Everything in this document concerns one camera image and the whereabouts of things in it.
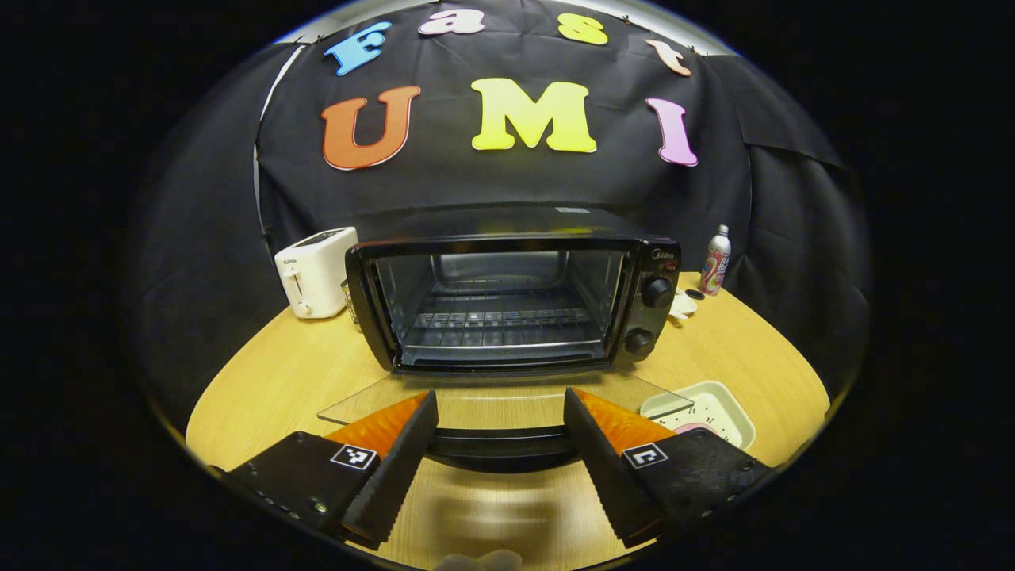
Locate cream speckled food tray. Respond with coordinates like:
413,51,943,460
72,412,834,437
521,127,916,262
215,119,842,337
639,381,756,451

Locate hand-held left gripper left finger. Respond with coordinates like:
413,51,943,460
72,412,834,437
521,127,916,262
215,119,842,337
224,389,439,550

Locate silver and red drink bottle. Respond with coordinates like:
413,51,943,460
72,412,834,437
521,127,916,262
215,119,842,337
699,224,732,297

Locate black electric oven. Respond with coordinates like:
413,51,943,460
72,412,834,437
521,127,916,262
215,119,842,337
317,205,695,474

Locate black backdrop cloth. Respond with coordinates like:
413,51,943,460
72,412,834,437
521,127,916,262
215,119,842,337
127,0,873,413

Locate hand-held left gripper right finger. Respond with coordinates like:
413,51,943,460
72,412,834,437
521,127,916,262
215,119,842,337
563,387,774,548

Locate white toaster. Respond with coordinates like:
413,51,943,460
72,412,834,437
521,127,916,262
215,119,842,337
274,227,359,320

